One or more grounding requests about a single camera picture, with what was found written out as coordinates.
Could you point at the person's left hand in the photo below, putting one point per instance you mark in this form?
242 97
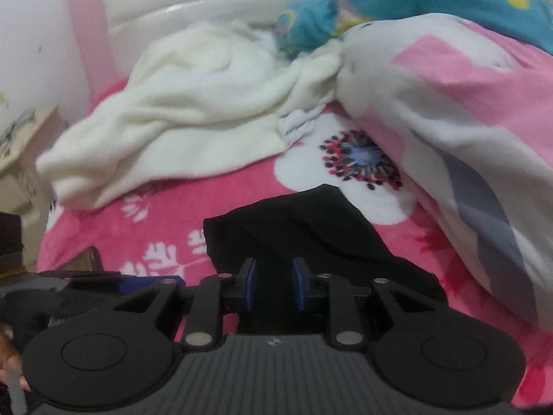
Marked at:
11 354

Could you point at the cream bedside table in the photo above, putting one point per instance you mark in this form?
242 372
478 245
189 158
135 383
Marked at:
26 160

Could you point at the small white cloth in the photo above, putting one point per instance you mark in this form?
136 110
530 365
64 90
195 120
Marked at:
298 125

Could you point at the pink floral blanket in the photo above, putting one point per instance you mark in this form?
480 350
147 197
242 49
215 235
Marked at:
173 207

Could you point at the black shirt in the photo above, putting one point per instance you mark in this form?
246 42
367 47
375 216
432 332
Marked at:
302 224

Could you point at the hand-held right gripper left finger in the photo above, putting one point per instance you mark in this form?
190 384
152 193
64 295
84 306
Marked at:
249 285

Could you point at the cream white blanket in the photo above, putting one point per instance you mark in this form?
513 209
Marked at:
194 95

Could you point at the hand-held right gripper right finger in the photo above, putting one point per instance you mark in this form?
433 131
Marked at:
300 285

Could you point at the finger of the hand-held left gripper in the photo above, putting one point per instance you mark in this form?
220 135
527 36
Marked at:
147 284
86 274

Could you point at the pink carrot-print quilt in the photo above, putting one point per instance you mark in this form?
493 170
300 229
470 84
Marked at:
475 116

